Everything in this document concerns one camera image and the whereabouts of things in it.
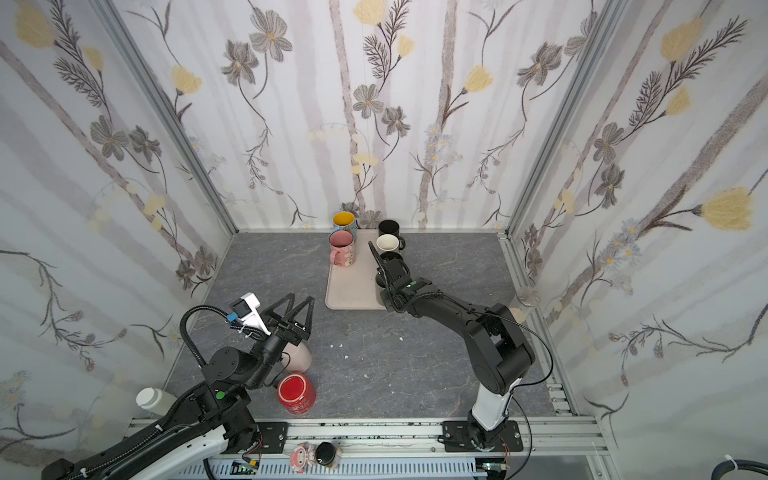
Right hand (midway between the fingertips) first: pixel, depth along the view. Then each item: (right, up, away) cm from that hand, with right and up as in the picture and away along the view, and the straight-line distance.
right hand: (390, 284), depth 91 cm
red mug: (-23, -26, -18) cm, 39 cm away
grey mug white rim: (-3, +1, -1) cm, 3 cm away
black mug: (0, +20, +20) cm, 28 cm away
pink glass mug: (-17, +12, +10) cm, 23 cm away
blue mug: (-18, +23, +22) cm, 36 cm away
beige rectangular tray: (-13, -2, +13) cm, 18 cm away
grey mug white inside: (0, +13, +13) cm, 19 cm away
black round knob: (-14, -34, -28) cm, 46 cm away
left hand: (-20, 0, -26) cm, 33 cm away
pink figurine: (-21, -39, -22) cm, 49 cm away
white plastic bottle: (-58, -27, -19) cm, 67 cm away
